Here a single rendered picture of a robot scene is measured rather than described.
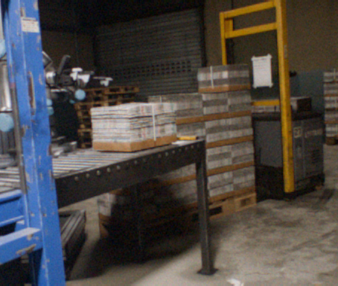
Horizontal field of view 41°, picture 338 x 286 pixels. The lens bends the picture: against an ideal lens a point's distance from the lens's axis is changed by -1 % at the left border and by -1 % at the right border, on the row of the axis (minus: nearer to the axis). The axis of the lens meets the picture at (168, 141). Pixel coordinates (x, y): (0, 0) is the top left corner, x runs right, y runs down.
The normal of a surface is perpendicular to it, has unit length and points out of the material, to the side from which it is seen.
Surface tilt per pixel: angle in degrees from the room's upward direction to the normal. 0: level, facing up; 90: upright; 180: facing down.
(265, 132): 90
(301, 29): 90
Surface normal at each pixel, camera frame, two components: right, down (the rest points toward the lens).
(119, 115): -0.64, 0.13
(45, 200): 0.83, 0.00
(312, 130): 0.63, 0.04
